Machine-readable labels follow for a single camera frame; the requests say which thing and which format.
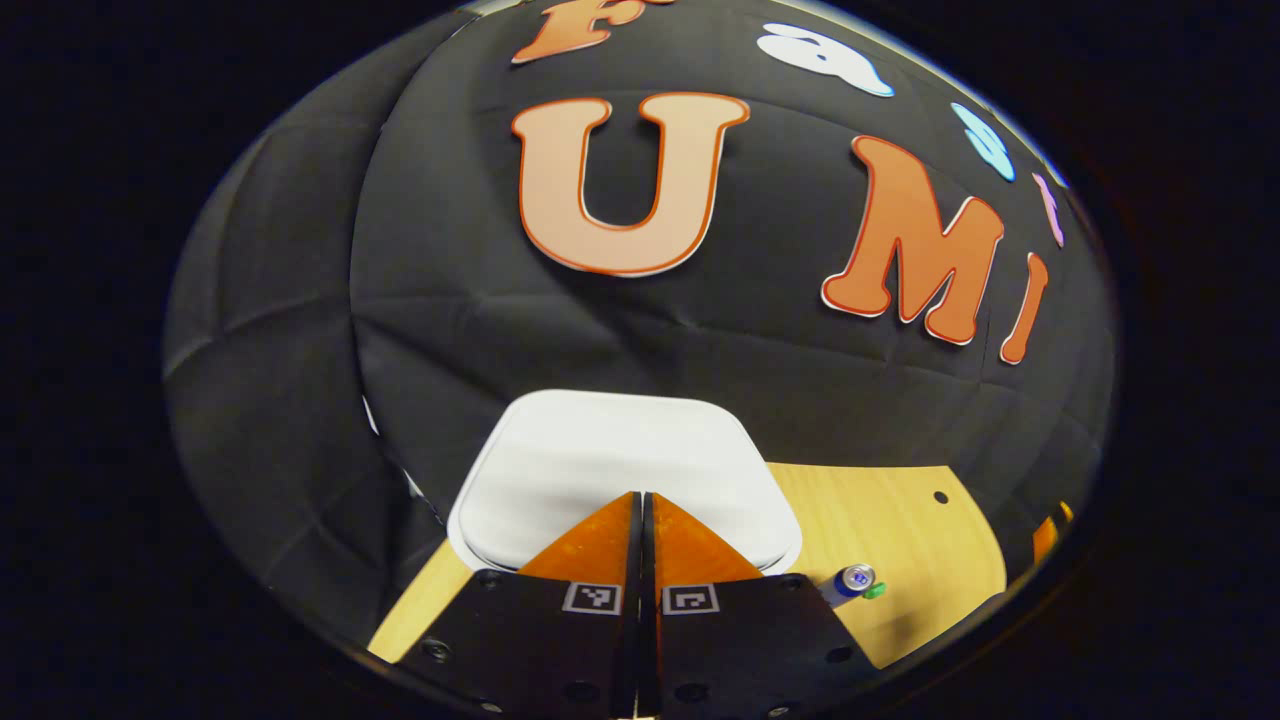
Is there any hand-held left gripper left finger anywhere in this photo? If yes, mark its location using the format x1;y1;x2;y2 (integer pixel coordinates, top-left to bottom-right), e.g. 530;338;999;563
396;490;642;720

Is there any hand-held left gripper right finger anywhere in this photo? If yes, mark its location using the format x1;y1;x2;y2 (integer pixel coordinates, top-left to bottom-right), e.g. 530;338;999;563
643;490;882;720

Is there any blue pop can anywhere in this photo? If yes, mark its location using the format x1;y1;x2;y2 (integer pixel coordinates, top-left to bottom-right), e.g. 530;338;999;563
819;563;879;609

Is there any white desktop garbage bin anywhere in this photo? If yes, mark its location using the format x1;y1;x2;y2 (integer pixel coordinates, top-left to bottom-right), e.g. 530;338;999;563
447;389;804;577

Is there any wooden desktop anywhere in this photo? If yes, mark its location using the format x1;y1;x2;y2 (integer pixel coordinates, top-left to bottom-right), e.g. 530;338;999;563
367;463;1008;669

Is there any black backdrop cloth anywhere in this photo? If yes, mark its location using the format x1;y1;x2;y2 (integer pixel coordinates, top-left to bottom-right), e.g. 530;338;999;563
163;0;1118;651

